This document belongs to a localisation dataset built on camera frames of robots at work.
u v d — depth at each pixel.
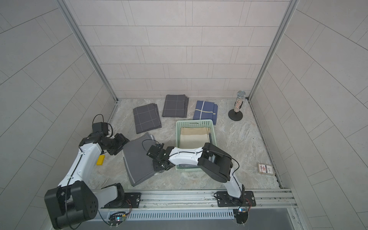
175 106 1.11
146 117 1.03
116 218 0.65
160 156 0.64
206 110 1.08
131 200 0.71
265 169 0.80
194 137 0.94
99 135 0.62
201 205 0.71
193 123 1.01
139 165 0.80
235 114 1.05
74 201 0.39
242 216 0.69
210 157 0.52
